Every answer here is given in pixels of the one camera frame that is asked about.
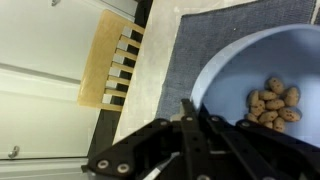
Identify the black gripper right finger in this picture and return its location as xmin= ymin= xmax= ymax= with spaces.
xmin=199 ymin=104 xmax=320 ymax=180

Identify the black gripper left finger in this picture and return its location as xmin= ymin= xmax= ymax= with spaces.
xmin=80 ymin=98 xmax=209 ymax=180

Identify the blue bowl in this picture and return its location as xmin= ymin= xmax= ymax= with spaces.
xmin=189 ymin=23 xmax=320 ymax=148

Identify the dark blue placemat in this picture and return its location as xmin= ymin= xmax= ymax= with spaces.
xmin=155 ymin=0 xmax=318 ymax=121

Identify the wooden chair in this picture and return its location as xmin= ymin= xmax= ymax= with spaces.
xmin=77 ymin=9 xmax=146 ymax=113

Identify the silver door handle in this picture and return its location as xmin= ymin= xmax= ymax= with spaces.
xmin=7 ymin=145 xmax=21 ymax=160

